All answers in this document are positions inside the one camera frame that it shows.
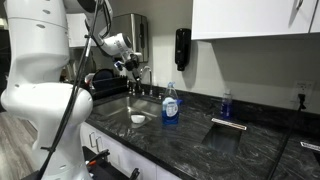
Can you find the black wall soap dispenser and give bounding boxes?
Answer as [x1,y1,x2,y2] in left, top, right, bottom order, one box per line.
[174,27,192,72]

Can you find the black clamp with orange tip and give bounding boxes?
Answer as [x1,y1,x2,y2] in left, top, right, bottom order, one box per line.
[84,148,111,168]

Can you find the black power cord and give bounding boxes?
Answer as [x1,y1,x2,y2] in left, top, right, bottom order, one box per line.
[265,93,307,180]

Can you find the dark round plate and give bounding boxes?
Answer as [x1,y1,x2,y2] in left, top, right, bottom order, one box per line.
[91,68,116,83]

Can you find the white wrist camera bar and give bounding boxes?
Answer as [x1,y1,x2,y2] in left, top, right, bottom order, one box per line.
[113,59,126,72]

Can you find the black dish rack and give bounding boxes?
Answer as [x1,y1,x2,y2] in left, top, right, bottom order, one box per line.
[87,75,130,101]

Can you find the small blue soap bottle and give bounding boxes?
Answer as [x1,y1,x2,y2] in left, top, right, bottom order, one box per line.
[219,88,234,120]

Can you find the metal cabinet pull handle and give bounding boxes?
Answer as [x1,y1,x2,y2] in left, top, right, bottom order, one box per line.
[95,136,105,154]
[88,131,98,150]

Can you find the white wall outlet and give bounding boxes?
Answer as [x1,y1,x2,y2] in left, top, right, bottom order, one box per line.
[289,79,315,104]

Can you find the large blue dish soap bottle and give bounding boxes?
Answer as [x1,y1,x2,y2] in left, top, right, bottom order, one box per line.
[161,81,183,126]

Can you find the chrome gooseneck faucet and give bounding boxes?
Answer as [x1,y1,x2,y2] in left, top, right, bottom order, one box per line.
[138,65,156,98]

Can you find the small white bowl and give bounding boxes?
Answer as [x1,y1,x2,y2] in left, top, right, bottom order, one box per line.
[130,114,147,125]

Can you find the stainless steel sink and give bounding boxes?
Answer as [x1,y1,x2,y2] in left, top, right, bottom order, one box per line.
[91,94,163,130]

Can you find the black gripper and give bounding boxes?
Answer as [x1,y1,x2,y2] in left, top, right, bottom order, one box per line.
[123,54,143,87]

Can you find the steel paper towel dispenser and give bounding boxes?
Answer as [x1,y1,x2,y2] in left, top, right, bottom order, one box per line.
[111,12,150,64]

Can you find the base cabinet fronts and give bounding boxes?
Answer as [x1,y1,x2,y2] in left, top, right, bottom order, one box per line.
[78,119,183,180]

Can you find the countertop waste chute opening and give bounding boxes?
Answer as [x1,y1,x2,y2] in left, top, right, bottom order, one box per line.
[200,117,248,156]
[299,141,320,168]

